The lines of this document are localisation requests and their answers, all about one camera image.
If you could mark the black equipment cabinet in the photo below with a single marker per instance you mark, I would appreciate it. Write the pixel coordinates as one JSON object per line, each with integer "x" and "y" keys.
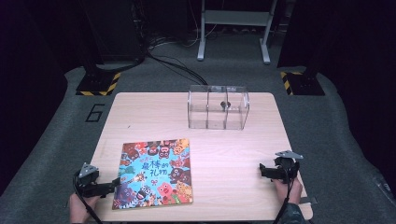
{"x": 118, "y": 31}

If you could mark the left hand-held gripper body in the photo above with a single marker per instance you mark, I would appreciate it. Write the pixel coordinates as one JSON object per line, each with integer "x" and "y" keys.
{"x": 88, "y": 183}

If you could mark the person's left hand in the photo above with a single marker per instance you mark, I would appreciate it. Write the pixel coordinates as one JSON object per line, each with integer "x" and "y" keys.
{"x": 78, "y": 210}

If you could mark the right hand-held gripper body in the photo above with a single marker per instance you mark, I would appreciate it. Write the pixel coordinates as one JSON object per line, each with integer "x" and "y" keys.
{"x": 288, "y": 169}

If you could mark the colourful animal picture book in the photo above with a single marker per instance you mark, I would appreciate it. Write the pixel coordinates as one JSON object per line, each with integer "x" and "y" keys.
{"x": 155, "y": 174}

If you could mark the white metal stand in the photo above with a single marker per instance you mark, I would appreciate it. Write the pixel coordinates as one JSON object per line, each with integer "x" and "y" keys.
{"x": 236, "y": 17}

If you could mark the black stand with hazard-striped base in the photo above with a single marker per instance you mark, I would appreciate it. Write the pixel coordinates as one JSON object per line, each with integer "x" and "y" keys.
{"x": 98, "y": 82}
{"x": 303, "y": 84}

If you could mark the person's right hand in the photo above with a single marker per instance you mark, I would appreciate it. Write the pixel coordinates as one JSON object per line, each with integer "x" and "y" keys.
{"x": 294, "y": 193}

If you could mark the clear acrylic book rack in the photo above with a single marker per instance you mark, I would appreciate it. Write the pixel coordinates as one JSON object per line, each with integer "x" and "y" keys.
{"x": 199, "y": 107}

